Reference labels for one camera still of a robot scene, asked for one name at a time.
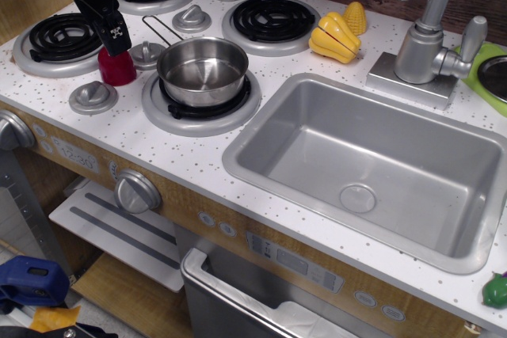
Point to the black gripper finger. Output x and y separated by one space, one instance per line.
113 33

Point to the large silver oven knob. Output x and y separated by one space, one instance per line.
135 194

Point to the silver toy faucet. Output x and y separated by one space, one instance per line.
424 70

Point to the open oven door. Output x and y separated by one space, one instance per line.
25 229

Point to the back left stove burner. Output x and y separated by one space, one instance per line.
150 7

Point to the yellow toy bell pepper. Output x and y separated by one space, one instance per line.
334 39

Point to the grey stove knob centre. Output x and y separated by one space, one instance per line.
191 20

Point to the grey stove knob middle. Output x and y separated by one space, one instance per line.
145 55

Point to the red toy sweet potato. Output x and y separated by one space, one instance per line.
116 70

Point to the silver dishwasher door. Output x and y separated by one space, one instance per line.
268 307

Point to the yellow toy corn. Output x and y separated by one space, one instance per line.
355 17

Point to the steel saucepan with handle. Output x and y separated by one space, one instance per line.
202 71

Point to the grey stove knob front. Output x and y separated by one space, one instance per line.
93 98

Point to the large silver left knob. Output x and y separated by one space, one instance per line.
14 132

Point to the blue clamp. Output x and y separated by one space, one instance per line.
29 281

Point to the dark round dish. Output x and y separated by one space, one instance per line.
492 74

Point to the grey plastic sink basin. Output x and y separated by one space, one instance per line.
427 185

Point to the stove burner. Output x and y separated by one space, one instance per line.
150 7
61 46
270 28
178 119

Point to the front right stove burner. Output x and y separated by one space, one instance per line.
178 119

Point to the white oven shelf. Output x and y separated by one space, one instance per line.
145 242

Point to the green toy vegetable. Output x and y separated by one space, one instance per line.
494 292

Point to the front left stove burner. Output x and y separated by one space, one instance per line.
61 46

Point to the back right stove burner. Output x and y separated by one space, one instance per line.
270 28

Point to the green plate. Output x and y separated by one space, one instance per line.
487 52

